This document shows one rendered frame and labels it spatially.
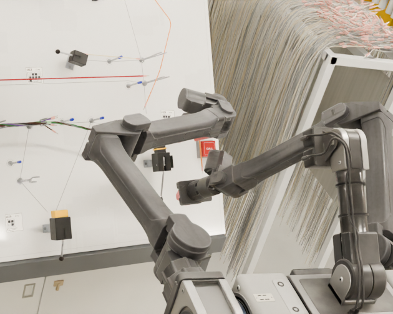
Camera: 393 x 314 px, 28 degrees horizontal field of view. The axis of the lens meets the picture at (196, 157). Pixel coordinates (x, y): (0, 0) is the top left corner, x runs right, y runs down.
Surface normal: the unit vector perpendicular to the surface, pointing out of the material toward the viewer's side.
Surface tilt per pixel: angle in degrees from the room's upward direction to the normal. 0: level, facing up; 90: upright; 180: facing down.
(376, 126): 64
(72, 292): 90
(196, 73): 53
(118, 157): 4
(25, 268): 90
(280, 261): 0
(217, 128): 94
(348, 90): 90
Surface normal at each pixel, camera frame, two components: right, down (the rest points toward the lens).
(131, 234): 0.53, -0.06
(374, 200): -0.71, -0.41
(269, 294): 0.26, -0.83
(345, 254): -0.91, -0.04
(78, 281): 0.47, 0.56
